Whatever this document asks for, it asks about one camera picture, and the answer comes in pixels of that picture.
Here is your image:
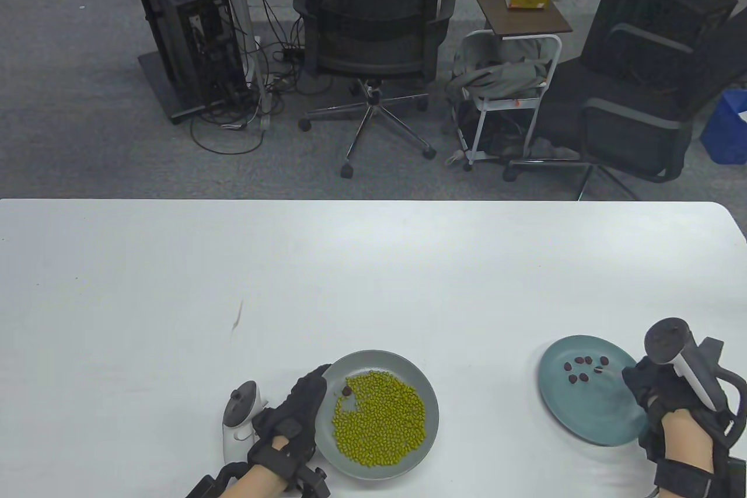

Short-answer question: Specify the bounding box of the grey jacket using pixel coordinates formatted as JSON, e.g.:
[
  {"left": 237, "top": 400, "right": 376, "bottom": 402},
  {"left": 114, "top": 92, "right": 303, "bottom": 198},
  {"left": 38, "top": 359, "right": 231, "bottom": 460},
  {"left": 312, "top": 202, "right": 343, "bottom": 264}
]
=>
[{"left": 445, "top": 31, "right": 552, "bottom": 105}]

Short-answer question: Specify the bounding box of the person's left forearm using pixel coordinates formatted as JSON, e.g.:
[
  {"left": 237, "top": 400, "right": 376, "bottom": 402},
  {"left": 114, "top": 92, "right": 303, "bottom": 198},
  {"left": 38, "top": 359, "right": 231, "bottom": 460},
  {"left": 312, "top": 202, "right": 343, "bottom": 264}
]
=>
[{"left": 222, "top": 463, "right": 287, "bottom": 498}]

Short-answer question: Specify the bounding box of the bundle of black cables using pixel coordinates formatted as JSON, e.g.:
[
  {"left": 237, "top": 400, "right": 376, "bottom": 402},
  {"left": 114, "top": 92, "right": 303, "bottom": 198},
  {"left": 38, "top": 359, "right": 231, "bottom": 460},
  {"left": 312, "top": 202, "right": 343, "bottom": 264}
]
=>
[{"left": 190, "top": 0, "right": 327, "bottom": 155}]

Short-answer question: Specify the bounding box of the grey plate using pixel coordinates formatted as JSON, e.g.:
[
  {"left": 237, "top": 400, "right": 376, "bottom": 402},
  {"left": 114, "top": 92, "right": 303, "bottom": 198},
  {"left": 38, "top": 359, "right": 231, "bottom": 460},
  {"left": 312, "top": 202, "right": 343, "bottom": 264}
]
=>
[{"left": 314, "top": 350, "right": 439, "bottom": 481}]

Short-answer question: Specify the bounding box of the pile of dark red cranberries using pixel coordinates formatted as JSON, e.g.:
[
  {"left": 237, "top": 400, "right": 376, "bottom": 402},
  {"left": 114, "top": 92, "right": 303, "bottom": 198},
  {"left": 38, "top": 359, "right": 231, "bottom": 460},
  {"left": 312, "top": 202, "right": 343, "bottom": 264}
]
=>
[{"left": 562, "top": 355, "right": 610, "bottom": 384}]

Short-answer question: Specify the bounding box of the black mesh office chair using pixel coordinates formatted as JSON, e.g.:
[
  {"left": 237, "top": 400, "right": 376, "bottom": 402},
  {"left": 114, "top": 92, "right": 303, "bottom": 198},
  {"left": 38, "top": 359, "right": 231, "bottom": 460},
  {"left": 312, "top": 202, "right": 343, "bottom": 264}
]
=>
[{"left": 291, "top": 0, "right": 459, "bottom": 179}]

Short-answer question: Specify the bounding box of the blue plastic bin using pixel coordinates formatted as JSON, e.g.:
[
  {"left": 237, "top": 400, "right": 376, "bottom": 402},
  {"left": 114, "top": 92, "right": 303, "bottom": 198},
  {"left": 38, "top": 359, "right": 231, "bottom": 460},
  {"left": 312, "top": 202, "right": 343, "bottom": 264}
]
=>
[{"left": 699, "top": 88, "right": 747, "bottom": 166}]

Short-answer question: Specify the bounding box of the person's left hand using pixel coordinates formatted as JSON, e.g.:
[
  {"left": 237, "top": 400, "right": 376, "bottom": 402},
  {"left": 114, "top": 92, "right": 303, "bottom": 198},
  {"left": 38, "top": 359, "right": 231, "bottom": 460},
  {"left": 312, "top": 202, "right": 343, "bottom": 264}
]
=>
[{"left": 250, "top": 365, "right": 331, "bottom": 462}]

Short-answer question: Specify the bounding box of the teal plate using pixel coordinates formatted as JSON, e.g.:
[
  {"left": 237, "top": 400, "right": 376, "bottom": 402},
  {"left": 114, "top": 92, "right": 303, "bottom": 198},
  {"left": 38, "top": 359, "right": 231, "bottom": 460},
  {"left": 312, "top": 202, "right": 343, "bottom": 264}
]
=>
[{"left": 538, "top": 335, "right": 650, "bottom": 447}]

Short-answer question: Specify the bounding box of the black padded office chair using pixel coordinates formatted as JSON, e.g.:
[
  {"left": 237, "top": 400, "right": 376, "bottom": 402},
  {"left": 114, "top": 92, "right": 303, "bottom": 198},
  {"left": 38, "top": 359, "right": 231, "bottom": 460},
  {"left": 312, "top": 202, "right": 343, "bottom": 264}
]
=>
[{"left": 503, "top": 8, "right": 747, "bottom": 201}]

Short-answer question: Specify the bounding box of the brown top side table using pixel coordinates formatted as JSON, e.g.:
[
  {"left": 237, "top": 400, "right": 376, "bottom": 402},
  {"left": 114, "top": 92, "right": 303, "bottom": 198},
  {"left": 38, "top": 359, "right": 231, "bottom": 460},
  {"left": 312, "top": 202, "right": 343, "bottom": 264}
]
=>
[{"left": 461, "top": 0, "right": 574, "bottom": 173}]

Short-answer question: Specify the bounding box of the person's right forearm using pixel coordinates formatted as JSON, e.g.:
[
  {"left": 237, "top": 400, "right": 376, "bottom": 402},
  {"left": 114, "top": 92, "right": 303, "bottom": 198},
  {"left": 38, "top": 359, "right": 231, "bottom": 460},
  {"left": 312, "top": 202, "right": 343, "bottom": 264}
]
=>
[{"left": 654, "top": 408, "right": 718, "bottom": 498}]

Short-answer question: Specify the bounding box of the grey shoe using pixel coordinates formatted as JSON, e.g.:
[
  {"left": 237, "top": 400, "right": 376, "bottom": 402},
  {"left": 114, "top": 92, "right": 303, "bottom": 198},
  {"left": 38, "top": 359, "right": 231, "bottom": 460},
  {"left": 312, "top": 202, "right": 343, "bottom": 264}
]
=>
[{"left": 530, "top": 136, "right": 582, "bottom": 163}]

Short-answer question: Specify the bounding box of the person's right hand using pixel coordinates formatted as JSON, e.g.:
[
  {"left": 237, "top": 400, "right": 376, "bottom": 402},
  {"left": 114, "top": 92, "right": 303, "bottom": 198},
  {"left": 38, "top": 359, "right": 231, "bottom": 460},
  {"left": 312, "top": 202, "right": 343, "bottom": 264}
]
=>
[{"left": 623, "top": 357, "right": 733, "bottom": 462}]

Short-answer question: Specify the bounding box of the pile of green beans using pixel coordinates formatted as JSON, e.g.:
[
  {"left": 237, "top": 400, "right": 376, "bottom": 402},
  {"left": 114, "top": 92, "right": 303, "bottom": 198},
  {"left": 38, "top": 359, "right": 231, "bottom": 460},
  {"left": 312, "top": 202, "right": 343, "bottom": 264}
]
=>
[{"left": 331, "top": 371, "right": 428, "bottom": 468}]

